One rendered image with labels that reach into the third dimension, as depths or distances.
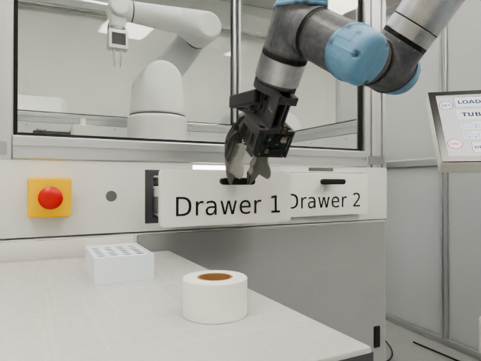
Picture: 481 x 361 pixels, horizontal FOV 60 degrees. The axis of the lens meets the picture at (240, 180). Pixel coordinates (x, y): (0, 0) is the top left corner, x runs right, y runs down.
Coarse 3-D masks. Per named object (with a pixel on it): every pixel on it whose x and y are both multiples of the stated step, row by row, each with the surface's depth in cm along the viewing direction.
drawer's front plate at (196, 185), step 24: (168, 192) 78; (192, 192) 80; (216, 192) 83; (240, 192) 85; (264, 192) 88; (288, 192) 90; (168, 216) 78; (192, 216) 80; (216, 216) 83; (240, 216) 85; (264, 216) 88; (288, 216) 90
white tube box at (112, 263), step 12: (96, 252) 65; (108, 252) 64; (120, 252) 64; (132, 252) 64; (144, 252) 64; (96, 264) 58; (108, 264) 58; (120, 264) 59; (132, 264) 60; (144, 264) 60; (96, 276) 58; (108, 276) 58; (120, 276) 59; (132, 276) 60; (144, 276) 60
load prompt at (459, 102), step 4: (472, 96) 131; (476, 96) 131; (480, 96) 131; (456, 100) 132; (460, 100) 131; (464, 100) 131; (468, 100) 130; (472, 100) 130; (476, 100) 130; (480, 100) 130; (456, 104) 130; (460, 104) 130; (464, 104) 130; (468, 104) 130; (472, 104) 129; (476, 104) 129; (480, 104) 129
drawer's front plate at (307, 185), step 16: (304, 176) 104; (320, 176) 106; (336, 176) 109; (352, 176) 111; (304, 192) 104; (320, 192) 106; (336, 192) 109; (352, 192) 111; (304, 208) 104; (320, 208) 106; (336, 208) 109; (352, 208) 111
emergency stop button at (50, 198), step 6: (42, 192) 72; (48, 192) 72; (54, 192) 73; (60, 192) 74; (42, 198) 72; (48, 198) 72; (54, 198) 73; (60, 198) 73; (42, 204) 72; (48, 204) 72; (54, 204) 73; (60, 204) 74
